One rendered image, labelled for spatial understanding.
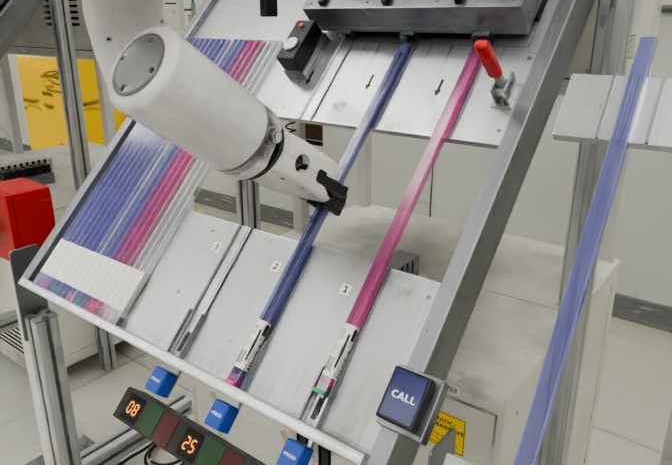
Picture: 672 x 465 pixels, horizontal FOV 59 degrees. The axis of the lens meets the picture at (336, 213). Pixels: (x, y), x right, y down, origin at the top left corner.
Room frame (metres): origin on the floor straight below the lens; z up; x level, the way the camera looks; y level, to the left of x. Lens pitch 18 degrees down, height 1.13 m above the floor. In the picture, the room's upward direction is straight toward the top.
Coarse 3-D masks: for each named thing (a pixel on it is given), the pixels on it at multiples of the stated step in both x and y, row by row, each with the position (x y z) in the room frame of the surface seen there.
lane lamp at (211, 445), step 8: (208, 440) 0.56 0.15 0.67; (208, 448) 0.56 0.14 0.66; (216, 448) 0.55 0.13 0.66; (224, 448) 0.55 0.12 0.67; (200, 456) 0.55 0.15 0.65; (208, 456) 0.55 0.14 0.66; (216, 456) 0.55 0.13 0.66; (200, 464) 0.55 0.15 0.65; (208, 464) 0.54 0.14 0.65; (216, 464) 0.54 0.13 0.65
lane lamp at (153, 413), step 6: (150, 402) 0.63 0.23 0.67; (150, 408) 0.63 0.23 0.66; (156, 408) 0.62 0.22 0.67; (162, 408) 0.62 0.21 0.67; (144, 414) 0.62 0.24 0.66; (150, 414) 0.62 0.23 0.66; (156, 414) 0.62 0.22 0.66; (162, 414) 0.61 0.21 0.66; (144, 420) 0.62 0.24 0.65; (150, 420) 0.61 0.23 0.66; (156, 420) 0.61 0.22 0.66; (138, 426) 0.62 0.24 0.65; (144, 426) 0.61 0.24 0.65; (150, 426) 0.61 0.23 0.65; (144, 432) 0.61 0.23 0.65; (150, 432) 0.60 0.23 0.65
